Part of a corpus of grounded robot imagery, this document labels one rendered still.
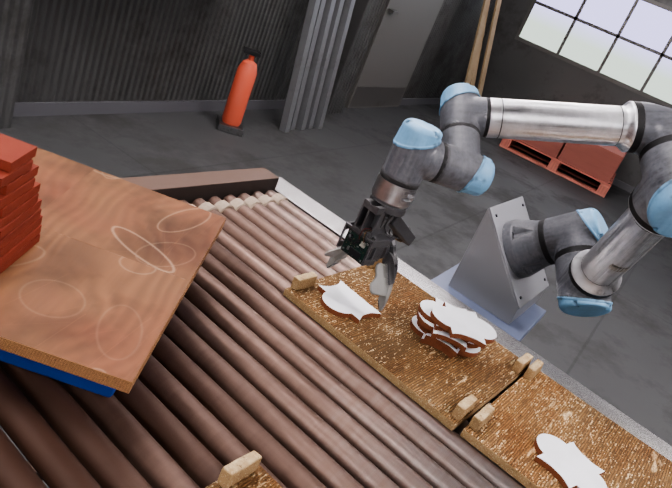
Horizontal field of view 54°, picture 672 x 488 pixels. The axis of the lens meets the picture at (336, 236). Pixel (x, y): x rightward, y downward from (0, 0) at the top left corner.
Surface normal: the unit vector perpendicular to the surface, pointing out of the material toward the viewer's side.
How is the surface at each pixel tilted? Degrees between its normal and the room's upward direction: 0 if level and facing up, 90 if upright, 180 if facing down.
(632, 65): 90
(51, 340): 0
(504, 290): 90
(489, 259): 90
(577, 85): 90
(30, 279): 0
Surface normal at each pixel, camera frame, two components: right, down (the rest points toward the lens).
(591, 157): -0.43, 0.23
